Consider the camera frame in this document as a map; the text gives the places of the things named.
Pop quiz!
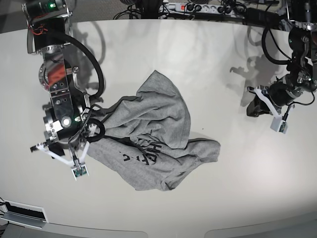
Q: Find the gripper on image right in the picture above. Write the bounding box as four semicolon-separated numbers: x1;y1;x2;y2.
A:
246;83;301;118

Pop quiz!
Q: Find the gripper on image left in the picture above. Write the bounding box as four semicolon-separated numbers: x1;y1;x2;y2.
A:
43;104;106;156

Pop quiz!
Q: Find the grey t-shirt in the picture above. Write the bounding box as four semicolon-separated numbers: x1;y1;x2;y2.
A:
88;71;221;191

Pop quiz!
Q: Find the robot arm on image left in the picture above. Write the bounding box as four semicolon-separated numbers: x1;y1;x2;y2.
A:
22;0;105;158

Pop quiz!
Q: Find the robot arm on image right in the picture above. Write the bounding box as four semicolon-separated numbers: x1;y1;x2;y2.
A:
246;0;317;118

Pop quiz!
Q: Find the black power adapter box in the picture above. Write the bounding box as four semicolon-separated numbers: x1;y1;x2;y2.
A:
243;8;280;29

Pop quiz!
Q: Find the white power strip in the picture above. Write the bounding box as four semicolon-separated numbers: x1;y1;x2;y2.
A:
159;2;238;17

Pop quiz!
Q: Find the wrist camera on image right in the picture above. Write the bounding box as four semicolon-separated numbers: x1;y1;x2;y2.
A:
270;117;288;134

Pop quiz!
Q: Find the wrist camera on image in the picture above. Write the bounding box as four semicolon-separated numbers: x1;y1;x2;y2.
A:
270;117;288;134
71;165;89;180

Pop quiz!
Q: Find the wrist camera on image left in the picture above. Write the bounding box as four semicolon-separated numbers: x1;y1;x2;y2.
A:
71;165;89;180

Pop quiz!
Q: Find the table cable grommet box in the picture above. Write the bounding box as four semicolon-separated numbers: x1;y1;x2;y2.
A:
0;199;49;229

